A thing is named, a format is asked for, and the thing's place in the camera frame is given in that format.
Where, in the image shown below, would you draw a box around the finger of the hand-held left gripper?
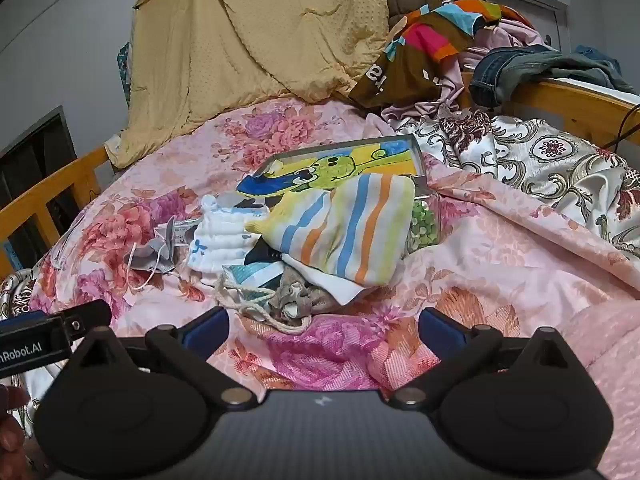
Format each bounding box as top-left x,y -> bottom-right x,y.
50,300 -> 113,343

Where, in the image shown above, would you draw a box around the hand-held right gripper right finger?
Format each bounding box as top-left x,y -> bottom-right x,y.
389,307 -> 581,407

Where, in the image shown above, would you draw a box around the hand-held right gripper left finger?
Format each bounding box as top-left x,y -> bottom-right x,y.
70,306 -> 253,407

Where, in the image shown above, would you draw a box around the teal white striped cloth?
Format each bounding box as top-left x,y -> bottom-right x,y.
225,260 -> 286,291

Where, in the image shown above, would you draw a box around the white muslin baby cloth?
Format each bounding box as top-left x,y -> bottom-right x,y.
187,195 -> 273,281

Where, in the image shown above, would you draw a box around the beige drawstring pouch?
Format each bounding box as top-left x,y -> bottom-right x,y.
215,265 -> 321,333

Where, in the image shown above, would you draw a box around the striped pastel cloth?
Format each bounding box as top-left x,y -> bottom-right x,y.
245,172 -> 416,286

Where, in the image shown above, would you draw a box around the cartoon printed metal tray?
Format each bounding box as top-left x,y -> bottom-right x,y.
237,135 -> 441,201

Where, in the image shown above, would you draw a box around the person's left hand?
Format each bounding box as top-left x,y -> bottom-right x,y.
0,384 -> 32,480

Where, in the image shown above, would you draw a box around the grey face mask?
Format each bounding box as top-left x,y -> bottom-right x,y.
122,215 -> 193,291

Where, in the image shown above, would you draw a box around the clear bag of green bits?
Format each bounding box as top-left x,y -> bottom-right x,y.
407,197 -> 443,256

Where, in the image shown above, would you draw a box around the pink fleece blanket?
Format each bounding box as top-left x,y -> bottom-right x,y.
560,300 -> 640,480

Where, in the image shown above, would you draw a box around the pink floral bedsheet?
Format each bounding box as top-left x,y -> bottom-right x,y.
30,97 -> 640,480

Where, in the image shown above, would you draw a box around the ornate white satin quilt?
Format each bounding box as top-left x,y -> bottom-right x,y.
395,110 -> 640,261

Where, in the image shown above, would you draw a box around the lilac pink cloth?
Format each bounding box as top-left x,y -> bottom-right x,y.
367,20 -> 551,126

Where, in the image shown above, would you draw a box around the blue denim jeans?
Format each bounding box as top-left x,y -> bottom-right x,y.
467,44 -> 640,108

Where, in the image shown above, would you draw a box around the brown multicoloured printed cloth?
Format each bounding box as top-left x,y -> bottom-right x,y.
347,0 -> 533,108

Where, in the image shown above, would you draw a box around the yellow dotted blanket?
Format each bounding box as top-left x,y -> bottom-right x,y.
105,0 -> 396,168

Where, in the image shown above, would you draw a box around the teal wall hanging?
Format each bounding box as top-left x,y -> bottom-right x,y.
116,42 -> 132,98

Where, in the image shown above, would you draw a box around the wooden bed frame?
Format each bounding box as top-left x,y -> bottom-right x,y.
0,72 -> 640,281

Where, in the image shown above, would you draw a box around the black cable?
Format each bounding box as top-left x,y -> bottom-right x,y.
600,105 -> 640,153

